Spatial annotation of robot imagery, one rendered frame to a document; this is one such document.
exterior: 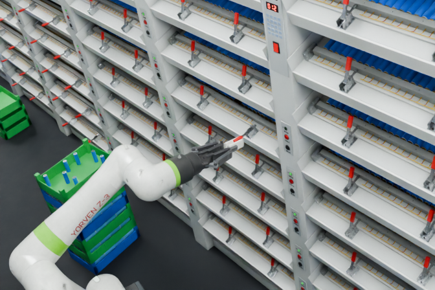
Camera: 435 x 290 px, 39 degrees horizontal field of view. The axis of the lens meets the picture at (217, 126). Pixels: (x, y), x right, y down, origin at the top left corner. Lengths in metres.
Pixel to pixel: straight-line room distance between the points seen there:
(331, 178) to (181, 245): 1.32
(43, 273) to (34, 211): 1.66
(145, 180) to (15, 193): 1.95
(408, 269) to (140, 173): 0.85
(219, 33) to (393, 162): 0.68
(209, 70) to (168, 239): 1.22
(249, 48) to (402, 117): 0.55
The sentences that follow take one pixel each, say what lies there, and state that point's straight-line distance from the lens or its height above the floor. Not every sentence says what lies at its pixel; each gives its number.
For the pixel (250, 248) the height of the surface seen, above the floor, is 0.19.
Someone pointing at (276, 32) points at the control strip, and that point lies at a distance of 1.73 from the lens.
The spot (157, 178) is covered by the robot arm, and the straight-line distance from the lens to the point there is 1.88.
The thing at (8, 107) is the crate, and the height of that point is 0.20.
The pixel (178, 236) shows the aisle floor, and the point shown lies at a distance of 3.15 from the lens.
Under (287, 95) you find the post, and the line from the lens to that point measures 1.83.
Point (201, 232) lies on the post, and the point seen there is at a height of 0.11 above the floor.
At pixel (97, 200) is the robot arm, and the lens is 1.98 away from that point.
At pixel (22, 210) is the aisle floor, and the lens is 3.62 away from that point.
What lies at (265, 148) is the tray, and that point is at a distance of 2.09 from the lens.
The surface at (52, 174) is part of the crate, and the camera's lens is 2.94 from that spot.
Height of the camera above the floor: 2.26
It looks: 37 degrees down
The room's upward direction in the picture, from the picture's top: 11 degrees counter-clockwise
